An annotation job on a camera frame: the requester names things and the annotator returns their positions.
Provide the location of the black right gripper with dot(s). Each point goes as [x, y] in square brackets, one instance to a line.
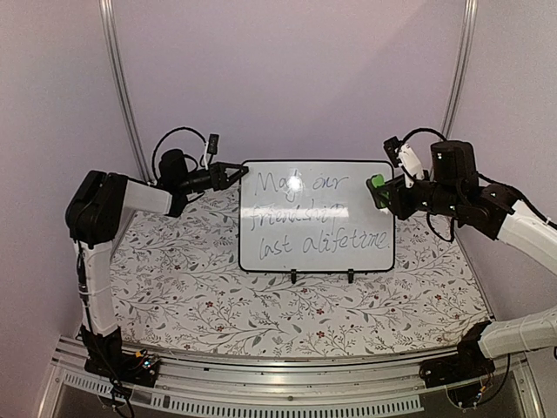
[388, 190]

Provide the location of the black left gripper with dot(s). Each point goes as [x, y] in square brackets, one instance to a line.
[221, 168]

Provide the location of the green black whiteboard eraser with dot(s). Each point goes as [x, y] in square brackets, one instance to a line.
[376, 180]

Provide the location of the white whiteboard black frame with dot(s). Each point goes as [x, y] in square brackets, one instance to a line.
[313, 216]

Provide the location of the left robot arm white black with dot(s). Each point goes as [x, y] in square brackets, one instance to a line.
[94, 214]

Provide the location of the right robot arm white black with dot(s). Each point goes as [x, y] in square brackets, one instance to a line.
[498, 211]

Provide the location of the floral patterned table mat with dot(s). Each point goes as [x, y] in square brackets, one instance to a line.
[176, 284]

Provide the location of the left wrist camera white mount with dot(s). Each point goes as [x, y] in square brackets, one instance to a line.
[210, 150]

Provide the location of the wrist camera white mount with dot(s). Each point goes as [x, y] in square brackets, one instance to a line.
[402, 156]
[210, 150]

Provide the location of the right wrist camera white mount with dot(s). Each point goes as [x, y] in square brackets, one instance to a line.
[402, 156]

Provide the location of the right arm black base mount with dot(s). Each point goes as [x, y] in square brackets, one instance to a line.
[467, 363]

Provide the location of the left aluminium frame post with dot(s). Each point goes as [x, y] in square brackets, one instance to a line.
[109, 24]

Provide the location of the aluminium frame post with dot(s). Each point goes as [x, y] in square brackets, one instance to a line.
[109, 24]
[459, 75]

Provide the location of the right aluminium frame post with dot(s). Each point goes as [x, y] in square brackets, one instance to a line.
[459, 75]

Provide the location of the front aluminium rail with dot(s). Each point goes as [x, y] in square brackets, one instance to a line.
[213, 385]

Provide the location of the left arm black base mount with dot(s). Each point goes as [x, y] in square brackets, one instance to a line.
[140, 368]

